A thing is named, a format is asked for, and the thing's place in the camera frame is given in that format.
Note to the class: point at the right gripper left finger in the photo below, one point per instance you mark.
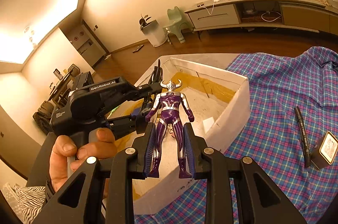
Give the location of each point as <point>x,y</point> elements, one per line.
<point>144,146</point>

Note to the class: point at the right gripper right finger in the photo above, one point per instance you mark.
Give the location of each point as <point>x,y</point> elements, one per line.
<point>199,155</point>

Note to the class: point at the purple silver action figure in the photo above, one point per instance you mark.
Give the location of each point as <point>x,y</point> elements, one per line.
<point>169,102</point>

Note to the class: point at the black goggles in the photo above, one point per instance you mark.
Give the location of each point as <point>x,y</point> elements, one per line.
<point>156,77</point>

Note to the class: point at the left hand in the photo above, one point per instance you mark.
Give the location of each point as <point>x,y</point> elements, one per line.
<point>65,148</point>

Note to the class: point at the dining table with chairs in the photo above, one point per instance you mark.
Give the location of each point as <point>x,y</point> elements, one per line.
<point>60,92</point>

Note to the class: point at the black backpack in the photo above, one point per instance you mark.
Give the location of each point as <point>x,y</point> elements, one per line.
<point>43,116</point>

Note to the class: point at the white foam box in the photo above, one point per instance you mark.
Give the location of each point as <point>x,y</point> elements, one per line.
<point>220,102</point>

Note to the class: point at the white trash bin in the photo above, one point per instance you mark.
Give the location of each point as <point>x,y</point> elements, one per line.
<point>154,33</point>

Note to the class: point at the potted plant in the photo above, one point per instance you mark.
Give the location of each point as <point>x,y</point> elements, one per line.
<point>143,22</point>

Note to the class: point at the plaid cloth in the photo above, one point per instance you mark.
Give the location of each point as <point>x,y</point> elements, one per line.
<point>277,85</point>

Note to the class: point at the green plastic chair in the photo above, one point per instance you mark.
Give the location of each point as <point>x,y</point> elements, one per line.
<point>177,22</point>

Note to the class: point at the black marker pen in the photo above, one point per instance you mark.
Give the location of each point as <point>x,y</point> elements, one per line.
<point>304,138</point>

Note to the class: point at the square metal tin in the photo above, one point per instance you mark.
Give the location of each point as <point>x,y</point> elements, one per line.
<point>323,155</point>

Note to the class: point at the grey long sideboard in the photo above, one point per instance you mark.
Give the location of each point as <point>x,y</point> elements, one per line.
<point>306,15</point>

